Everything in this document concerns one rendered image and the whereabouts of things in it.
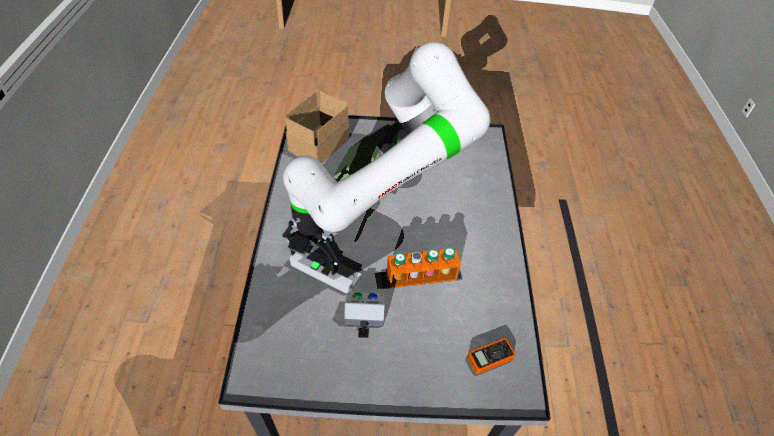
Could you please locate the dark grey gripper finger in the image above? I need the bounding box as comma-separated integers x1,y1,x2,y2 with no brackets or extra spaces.
282,218,299,255
310,233,344,276

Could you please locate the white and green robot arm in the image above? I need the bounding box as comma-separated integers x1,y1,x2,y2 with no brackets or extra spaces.
283,42,490,232

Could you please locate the orange digital multimeter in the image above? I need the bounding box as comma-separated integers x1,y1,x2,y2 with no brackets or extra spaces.
467,338,515,374

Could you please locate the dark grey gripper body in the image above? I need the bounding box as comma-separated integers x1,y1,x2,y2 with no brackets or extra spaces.
296,222,325,241

